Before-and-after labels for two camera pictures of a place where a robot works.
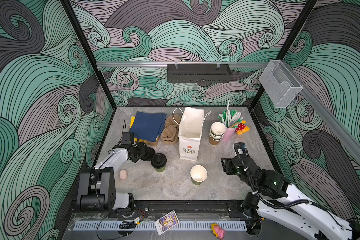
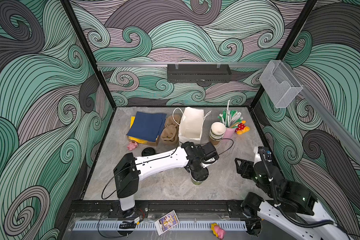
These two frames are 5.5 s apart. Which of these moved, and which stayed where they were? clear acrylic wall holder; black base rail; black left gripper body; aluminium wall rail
Moved: black left gripper body
Stayed: clear acrylic wall holder; black base rail; aluminium wall rail
